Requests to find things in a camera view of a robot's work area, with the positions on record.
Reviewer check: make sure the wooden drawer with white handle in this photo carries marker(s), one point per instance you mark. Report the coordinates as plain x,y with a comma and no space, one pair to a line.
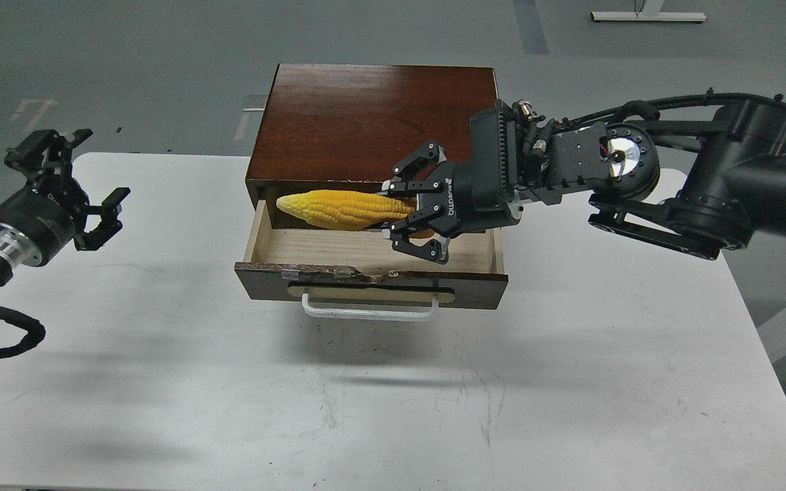
285,258

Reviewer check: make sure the black right camera box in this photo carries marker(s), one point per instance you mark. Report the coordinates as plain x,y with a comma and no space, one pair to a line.
494,157

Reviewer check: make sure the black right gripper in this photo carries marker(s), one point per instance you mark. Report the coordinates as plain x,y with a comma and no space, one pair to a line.
469,195

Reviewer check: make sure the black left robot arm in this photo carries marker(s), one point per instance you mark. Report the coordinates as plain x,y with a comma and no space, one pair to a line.
34,331

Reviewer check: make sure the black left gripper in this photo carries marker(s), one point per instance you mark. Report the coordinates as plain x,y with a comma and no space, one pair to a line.
51,210

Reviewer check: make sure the dark wooden cabinet box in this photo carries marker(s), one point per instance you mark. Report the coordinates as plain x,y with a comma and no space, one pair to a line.
345,126

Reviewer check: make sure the yellow corn cob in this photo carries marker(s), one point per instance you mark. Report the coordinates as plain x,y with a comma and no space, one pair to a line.
345,209

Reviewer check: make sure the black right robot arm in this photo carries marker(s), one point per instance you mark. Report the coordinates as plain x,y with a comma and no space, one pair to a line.
697,173

